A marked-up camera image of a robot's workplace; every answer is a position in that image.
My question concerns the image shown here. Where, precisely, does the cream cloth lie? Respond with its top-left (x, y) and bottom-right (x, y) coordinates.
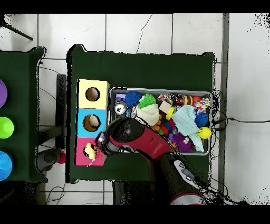
top-left (136, 104), bottom-right (160, 127)

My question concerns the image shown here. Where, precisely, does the yellow duck plush toy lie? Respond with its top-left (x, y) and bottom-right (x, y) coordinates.
top-left (83, 142), bottom-right (98, 167)

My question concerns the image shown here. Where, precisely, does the lime green stacking cup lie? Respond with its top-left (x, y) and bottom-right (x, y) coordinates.
top-left (0, 116), bottom-right (15, 139)

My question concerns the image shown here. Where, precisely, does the wooden box with three holes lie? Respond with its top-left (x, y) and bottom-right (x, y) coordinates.
top-left (74, 79), bottom-right (111, 166)

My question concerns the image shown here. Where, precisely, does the silver mesh bin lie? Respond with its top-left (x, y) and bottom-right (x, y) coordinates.
top-left (106, 87), bottom-right (212, 156)

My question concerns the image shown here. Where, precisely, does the blue spiky rubber ball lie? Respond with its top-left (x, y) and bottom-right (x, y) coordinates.
top-left (124, 90), bottom-right (143, 108)
top-left (194, 112), bottom-right (209, 128)

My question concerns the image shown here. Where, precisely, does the crushed silver can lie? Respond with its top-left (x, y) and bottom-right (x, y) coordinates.
top-left (114, 101), bottom-right (128, 115)

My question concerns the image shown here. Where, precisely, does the green spiky rubber ball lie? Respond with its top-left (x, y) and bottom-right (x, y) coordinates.
top-left (137, 93), bottom-right (157, 109)

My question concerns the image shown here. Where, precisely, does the dark green table cloth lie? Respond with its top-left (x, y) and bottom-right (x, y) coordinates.
top-left (0, 46), bottom-right (48, 183)
top-left (66, 44), bottom-right (216, 188)

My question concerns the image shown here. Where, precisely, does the crushed black can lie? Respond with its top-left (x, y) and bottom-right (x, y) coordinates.
top-left (172, 94), bottom-right (185, 106)

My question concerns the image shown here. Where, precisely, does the light blue cloth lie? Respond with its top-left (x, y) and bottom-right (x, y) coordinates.
top-left (171, 104), bottom-right (205, 153)

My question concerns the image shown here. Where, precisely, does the purple spiky toy with eyes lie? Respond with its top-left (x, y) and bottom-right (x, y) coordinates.
top-left (171, 133), bottom-right (196, 153)

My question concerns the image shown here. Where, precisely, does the yellow plastic ball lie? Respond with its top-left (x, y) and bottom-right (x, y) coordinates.
top-left (197, 126), bottom-right (212, 139)

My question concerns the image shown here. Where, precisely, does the grey pendant with red button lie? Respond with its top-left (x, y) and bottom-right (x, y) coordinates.
top-left (37, 147), bottom-right (66, 172)

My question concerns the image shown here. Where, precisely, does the purple stacking cup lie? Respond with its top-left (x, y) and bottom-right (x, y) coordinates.
top-left (0, 79), bottom-right (8, 109)

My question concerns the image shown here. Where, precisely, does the blue stacking cup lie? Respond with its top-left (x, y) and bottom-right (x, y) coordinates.
top-left (0, 150), bottom-right (14, 181)

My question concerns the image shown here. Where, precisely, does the black tripod leg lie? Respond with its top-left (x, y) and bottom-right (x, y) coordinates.
top-left (0, 14), bottom-right (34, 41)

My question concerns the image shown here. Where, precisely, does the multicoloured rope toy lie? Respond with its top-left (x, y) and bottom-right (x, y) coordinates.
top-left (192, 97), bottom-right (211, 114)

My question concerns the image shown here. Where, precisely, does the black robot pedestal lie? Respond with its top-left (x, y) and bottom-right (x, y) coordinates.
top-left (112, 180), bottom-right (158, 205)

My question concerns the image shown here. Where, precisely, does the black power cable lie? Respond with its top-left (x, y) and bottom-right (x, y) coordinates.
top-left (213, 117), bottom-right (270, 126)

